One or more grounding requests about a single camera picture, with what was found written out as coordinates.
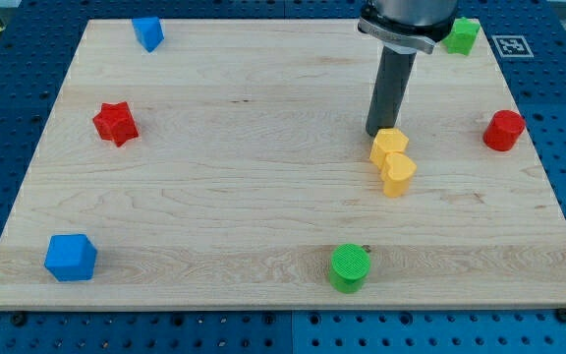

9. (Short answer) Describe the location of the green cylinder block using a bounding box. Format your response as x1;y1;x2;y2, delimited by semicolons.
328;244;371;294

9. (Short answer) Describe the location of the white fiducial marker tag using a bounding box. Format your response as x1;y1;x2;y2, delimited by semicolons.
492;34;534;58

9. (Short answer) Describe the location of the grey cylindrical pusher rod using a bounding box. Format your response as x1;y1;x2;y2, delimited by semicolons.
366;47;416;137

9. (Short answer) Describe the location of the red cylinder block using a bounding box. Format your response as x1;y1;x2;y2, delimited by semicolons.
482;110;526;151

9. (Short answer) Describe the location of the blue triangular block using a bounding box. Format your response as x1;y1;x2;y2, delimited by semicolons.
132;17;164;52

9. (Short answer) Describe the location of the green star block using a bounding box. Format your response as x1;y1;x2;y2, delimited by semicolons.
442;18;481;56

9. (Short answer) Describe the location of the yellow heart block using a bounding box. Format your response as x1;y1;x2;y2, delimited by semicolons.
380;152;418;198

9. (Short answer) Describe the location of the light wooden board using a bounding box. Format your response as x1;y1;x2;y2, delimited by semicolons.
0;20;566;312

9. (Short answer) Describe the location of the yellow hexagon block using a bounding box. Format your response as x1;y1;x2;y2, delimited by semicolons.
369;128;409;169

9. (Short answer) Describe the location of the blue cube block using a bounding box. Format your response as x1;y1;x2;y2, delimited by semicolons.
43;234;97;281

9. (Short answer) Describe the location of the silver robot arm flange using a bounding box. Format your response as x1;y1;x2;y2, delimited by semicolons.
358;0;458;55

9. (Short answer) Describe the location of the red star block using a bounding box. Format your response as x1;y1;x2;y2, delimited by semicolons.
92;101;139;148

